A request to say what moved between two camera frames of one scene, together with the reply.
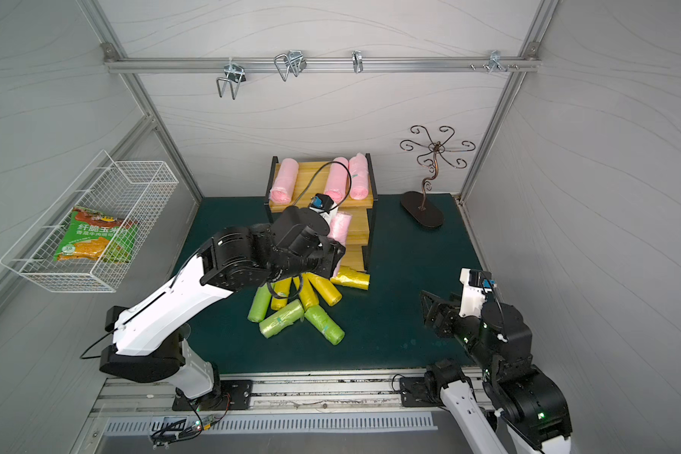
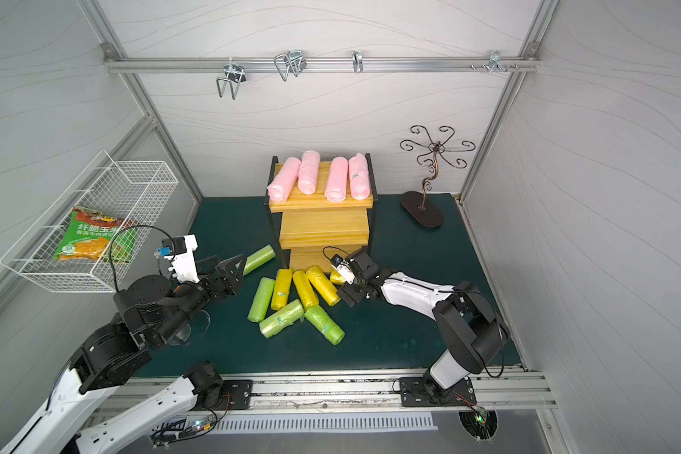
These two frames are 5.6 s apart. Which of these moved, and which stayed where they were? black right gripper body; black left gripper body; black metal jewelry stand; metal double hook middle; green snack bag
Moved: black right gripper body; black left gripper body
Stayed: black metal jewelry stand; green snack bag; metal double hook middle
